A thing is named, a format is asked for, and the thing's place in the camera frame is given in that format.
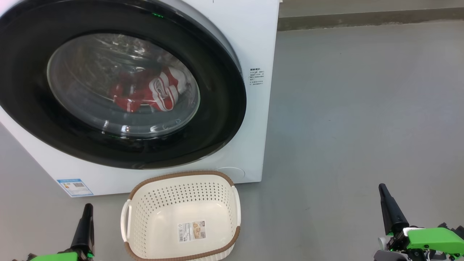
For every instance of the black round glass washer door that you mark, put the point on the black round glass washer door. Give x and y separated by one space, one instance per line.
217 108

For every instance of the round white filter cover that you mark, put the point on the round white filter cover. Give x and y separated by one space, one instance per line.
232 174

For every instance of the small black text sticker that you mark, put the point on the small black text sticker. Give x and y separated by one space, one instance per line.
256 76

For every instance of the cream basket with brown rim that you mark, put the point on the cream basket with brown rim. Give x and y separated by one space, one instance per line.
181 217

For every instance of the white front-load washing machine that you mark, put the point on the white front-load washing machine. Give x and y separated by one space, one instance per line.
253 145

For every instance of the printed label sticker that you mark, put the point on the printed label sticker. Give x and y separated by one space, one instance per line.
191 231

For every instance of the blue energy label sticker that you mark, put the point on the blue energy label sticker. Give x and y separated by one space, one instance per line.
75 187

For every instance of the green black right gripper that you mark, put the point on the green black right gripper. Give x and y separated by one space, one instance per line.
435 239

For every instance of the red and white striped garment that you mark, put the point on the red and white striped garment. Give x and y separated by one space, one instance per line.
165 90

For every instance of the plain red garment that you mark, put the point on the plain red garment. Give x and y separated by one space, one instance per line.
128 92

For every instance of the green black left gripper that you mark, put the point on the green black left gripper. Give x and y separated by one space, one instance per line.
58 257

